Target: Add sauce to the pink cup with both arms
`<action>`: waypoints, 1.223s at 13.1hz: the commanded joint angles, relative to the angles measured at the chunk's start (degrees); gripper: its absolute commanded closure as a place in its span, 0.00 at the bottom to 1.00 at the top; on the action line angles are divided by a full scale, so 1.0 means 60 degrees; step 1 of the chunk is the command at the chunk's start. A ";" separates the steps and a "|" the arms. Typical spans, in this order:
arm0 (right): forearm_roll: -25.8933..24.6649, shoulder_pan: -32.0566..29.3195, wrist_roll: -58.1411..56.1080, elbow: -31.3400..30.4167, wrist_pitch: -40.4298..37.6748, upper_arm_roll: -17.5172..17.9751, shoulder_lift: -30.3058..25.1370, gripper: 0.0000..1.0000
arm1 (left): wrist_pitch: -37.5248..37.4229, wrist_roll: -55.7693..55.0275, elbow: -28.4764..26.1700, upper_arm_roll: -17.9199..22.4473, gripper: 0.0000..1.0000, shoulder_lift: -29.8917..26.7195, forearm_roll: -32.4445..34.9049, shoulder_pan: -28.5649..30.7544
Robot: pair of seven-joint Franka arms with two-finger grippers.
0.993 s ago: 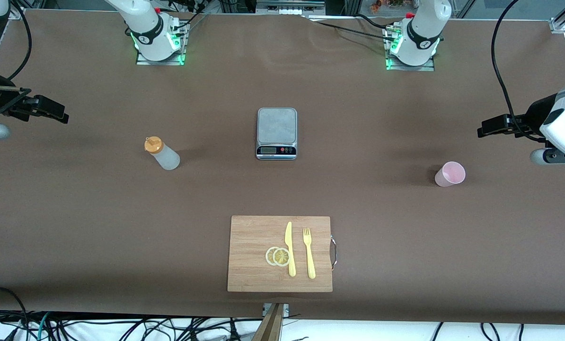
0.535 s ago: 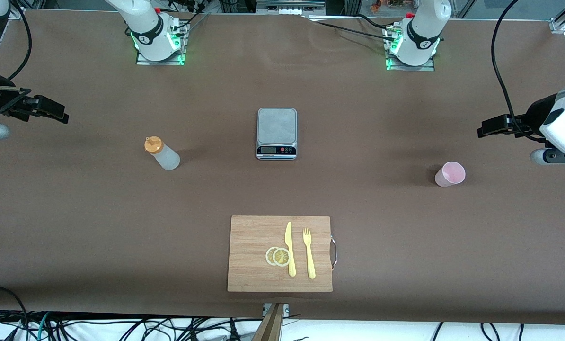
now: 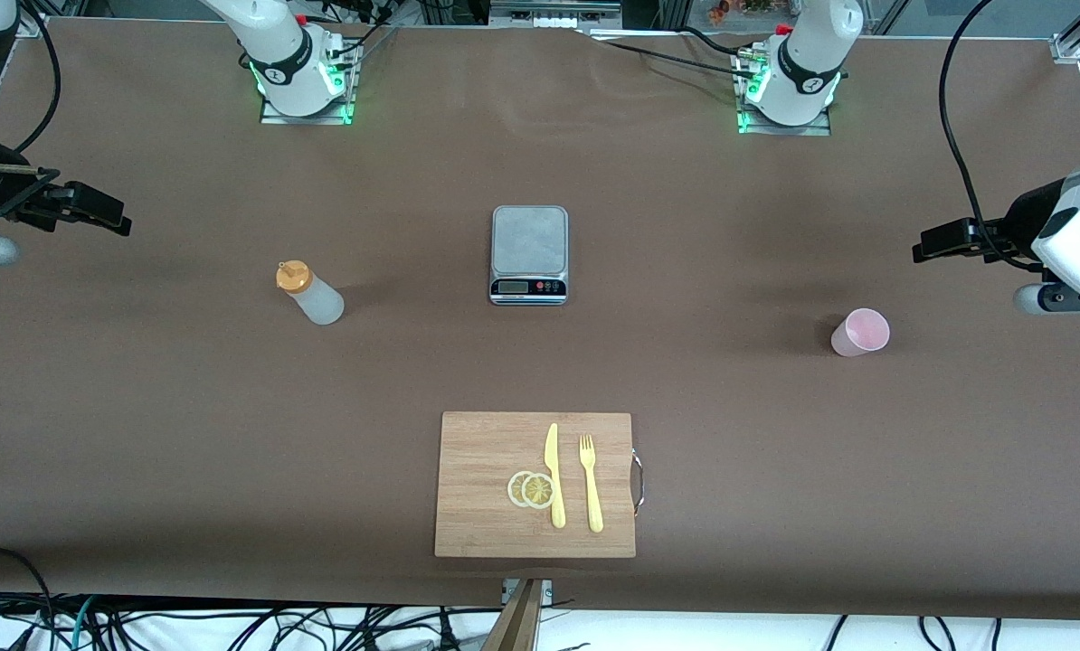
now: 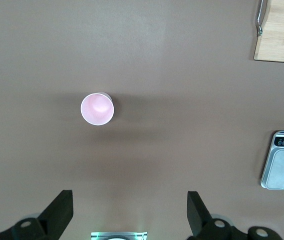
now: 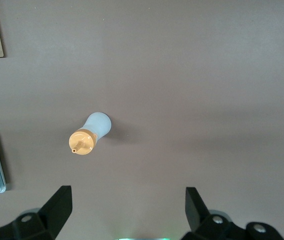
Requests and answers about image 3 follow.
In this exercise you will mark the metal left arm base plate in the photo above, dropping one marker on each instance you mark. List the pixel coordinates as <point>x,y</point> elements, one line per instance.
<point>829,122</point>

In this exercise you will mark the lemon slice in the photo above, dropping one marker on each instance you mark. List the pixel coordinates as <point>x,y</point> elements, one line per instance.
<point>538,491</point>

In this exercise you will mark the yellow plastic fork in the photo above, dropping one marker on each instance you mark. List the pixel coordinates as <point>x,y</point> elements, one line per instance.
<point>592,488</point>

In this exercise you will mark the aluminium table edge bracket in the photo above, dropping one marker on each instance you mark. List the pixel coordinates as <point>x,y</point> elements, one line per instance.
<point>547,589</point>

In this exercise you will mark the brown table cover sheet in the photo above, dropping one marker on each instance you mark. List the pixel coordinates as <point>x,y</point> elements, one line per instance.
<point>232,434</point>

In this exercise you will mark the wooden post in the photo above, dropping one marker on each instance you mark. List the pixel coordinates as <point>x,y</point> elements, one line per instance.
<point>517,624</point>

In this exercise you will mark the yellow plastic knife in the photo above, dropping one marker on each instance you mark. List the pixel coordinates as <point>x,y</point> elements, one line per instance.
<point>555,479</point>

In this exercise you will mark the bamboo cutting board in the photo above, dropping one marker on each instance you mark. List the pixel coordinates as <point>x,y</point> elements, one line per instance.
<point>486,452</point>

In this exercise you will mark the aluminium frame corner bracket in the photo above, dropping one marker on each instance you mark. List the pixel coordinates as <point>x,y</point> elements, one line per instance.
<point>1066,49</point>
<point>32,25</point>

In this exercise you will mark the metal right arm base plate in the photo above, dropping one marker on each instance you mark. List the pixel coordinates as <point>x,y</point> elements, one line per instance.
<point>345,99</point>

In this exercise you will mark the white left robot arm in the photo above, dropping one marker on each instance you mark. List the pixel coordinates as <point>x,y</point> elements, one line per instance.
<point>807,54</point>

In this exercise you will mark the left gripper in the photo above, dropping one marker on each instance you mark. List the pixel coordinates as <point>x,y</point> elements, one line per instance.
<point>1018,223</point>

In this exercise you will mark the translucent sauce bottle orange cap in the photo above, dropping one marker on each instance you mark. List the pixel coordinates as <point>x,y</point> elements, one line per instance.
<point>314,297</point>

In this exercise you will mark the white power strip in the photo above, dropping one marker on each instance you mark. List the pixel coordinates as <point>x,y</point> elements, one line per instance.
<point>564,23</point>

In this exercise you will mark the pink plastic cup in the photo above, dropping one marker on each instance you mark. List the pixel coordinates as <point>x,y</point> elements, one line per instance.
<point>860,332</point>

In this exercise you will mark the silver digital kitchen scale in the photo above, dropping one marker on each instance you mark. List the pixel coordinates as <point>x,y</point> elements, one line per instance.
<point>529,253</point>

